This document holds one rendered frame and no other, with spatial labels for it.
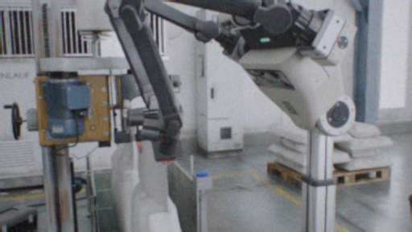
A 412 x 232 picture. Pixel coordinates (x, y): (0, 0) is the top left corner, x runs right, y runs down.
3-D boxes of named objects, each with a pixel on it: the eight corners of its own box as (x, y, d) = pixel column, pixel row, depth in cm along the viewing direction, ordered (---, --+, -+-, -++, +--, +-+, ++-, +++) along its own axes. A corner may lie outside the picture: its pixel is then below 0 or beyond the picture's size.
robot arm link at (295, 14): (306, 16, 103) (302, 8, 107) (276, -6, 99) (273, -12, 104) (283, 43, 107) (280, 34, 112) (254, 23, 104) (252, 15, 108)
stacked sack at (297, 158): (353, 164, 436) (353, 151, 434) (302, 170, 414) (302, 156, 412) (329, 155, 476) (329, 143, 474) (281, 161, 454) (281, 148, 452)
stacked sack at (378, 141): (396, 148, 453) (397, 136, 451) (348, 154, 433) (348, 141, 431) (369, 142, 495) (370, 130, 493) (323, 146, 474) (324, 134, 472)
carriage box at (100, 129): (112, 141, 186) (109, 74, 182) (36, 147, 176) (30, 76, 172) (108, 132, 210) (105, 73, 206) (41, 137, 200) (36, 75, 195)
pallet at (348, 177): (391, 179, 460) (391, 167, 458) (304, 192, 419) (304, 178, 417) (344, 163, 536) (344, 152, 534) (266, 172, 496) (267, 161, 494)
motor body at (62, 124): (86, 138, 164) (82, 78, 160) (47, 141, 159) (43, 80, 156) (85, 132, 178) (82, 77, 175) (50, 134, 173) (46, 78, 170)
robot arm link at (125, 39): (118, -4, 143) (115, 2, 153) (104, 1, 142) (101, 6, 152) (163, 103, 152) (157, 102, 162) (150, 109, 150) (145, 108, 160)
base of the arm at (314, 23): (316, 14, 113) (298, 51, 113) (295, -1, 110) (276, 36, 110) (335, 10, 105) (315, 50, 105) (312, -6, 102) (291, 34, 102)
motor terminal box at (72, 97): (92, 113, 160) (90, 84, 159) (69, 116, 153) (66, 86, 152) (83, 111, 166) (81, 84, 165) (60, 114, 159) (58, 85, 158)
